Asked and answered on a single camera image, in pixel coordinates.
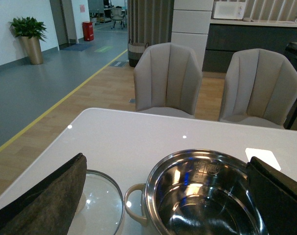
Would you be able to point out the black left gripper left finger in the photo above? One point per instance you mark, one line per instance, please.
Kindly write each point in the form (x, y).
(49, 207)

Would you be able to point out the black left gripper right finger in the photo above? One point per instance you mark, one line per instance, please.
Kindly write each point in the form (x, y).
(275, 196)

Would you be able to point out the glass pot lid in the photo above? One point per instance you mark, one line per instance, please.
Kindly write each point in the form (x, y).
(101, 208)

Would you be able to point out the white electric cooking pot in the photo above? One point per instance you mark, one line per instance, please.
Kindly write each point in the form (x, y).
(197, 192)

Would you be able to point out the beige chair right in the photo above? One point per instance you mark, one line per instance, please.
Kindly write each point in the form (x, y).
(257, 91)

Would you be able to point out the beige chair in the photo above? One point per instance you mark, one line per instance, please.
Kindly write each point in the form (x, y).
(257, 91)
(167, 81)

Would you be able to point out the black appliance at right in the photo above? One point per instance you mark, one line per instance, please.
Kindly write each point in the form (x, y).
(291, 54)

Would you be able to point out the blue floor mat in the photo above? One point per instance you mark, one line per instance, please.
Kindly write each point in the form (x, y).
(77, 47)

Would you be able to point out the beige chair left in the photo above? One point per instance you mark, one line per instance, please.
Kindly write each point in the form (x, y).
(167, 81)

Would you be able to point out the dark kitchen counter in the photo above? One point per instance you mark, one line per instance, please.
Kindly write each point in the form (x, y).
(226, 39)

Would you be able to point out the potted green plant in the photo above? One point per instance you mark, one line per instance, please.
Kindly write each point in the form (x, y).
(31, 32)

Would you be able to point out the woven basket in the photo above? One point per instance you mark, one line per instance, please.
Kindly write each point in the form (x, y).
(135, 51)

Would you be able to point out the red bin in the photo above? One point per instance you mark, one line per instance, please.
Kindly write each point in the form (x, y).
(88, 31)

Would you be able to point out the white microwave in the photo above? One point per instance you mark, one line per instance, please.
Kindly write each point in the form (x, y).
(228, 10)

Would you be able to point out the office chair in hallway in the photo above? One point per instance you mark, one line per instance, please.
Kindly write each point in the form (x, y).
(117, 16)

